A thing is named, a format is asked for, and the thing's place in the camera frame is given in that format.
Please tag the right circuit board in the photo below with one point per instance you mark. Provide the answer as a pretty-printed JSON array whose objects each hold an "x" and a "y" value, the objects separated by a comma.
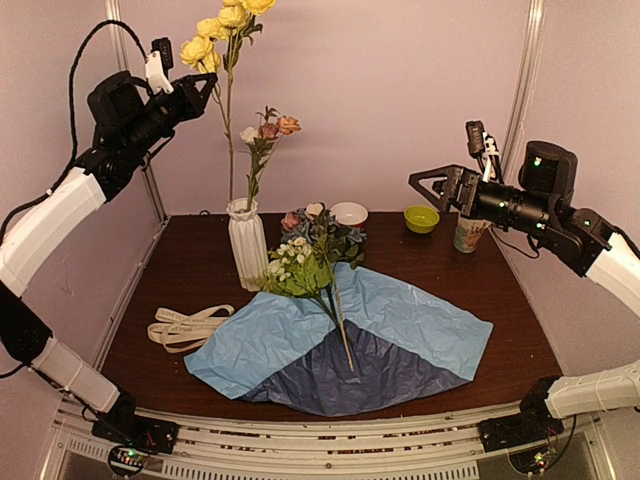
[{"x": 534, "y": 461}]

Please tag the green plastic bowl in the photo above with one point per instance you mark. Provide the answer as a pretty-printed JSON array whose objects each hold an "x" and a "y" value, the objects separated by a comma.
[{"x": 421, "y": 219}]

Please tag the pink orange white flower stem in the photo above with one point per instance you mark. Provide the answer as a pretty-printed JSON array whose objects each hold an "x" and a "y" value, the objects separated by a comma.
[{"x": 261, "y": 142}]

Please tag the white ceramic bowl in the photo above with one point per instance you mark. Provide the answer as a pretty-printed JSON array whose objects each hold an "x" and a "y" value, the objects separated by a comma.
[{"x": 349, "y": 214}]

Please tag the floral ceramic mug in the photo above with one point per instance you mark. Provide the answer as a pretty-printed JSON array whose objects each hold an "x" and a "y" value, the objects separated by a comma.
[{"x": 468, "y": 233}]

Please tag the dark blue wrapping paper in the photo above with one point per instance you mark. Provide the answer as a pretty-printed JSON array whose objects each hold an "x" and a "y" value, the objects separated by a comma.
[{"x": 382, "y": 374}]

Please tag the light blue wrapping paper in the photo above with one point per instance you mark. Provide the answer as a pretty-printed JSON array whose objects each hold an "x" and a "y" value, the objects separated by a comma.
[{"x": 272, "y": 331}]

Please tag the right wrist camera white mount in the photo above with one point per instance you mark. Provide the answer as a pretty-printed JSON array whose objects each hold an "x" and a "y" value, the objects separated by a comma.
[{"x": 483, "y": 148}]

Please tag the yellow flower bunch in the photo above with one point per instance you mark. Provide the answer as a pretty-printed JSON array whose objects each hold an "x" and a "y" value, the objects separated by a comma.
[{"x": 216, "y": 48}]

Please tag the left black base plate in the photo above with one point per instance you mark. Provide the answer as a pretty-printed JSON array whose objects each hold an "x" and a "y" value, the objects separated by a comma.
[{"x": 145, "y": 434}]

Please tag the white ribbed ceramic vase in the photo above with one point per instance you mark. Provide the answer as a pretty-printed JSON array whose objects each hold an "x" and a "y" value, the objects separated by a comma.
[{"x": 248, "y": 242}]

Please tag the white green leafy flower bunch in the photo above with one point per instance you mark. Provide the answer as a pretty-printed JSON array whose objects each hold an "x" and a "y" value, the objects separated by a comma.
[{"x": 301, "y": 269}]

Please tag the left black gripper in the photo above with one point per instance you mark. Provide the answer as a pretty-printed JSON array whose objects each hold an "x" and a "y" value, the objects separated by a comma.
[{"x": 197, "y": 100}]

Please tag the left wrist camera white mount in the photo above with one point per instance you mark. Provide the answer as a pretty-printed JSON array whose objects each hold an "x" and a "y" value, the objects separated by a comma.
[{"x": 157, "y": 65}]

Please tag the right aluminium corner post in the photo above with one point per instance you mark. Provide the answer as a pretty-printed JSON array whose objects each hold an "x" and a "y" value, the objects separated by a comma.
[{"x": 514, "y": 141}]

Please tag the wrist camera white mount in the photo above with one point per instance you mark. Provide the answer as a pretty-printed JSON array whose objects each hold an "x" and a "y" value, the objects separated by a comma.
[
  {"x": 483, "y": 148},
  {"x": 157, "y": 65}
]

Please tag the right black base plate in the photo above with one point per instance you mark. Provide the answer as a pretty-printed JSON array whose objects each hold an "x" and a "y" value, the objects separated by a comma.
[{"x": 516, "y": 430}]

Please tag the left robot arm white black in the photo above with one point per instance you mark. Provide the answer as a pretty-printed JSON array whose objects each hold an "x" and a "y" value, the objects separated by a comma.
[{"x": 96, "y": 177}]

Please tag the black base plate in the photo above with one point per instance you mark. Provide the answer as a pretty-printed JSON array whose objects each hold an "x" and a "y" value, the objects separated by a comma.
[
  {"x": 516, "y": 430},
  {"x": 145, "y": 434}
]

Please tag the blue pink flower bunch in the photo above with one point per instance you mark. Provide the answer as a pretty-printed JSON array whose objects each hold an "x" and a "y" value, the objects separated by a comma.
[{"x": 344, "y": 244}]

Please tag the left circuit board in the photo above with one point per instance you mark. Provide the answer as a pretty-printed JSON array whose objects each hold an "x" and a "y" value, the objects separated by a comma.
[{"x": 126, "y": 461}]

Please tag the beige printed ribbon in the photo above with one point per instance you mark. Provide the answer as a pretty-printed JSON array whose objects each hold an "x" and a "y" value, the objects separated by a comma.
[{"x": 179, "y": 333}]

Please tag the circuit board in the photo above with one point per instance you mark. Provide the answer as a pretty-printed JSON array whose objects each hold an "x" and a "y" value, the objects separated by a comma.
[
  {"x": 126, "y": 461},
  {"x": 534, "y": 461}
]

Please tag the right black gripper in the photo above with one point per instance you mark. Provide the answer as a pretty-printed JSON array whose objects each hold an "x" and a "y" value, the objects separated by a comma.
[{"x": 461, "y": 188}]

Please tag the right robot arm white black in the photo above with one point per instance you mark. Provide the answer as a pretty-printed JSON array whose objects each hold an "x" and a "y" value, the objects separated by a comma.
[{"x": 582, "y": 239}]

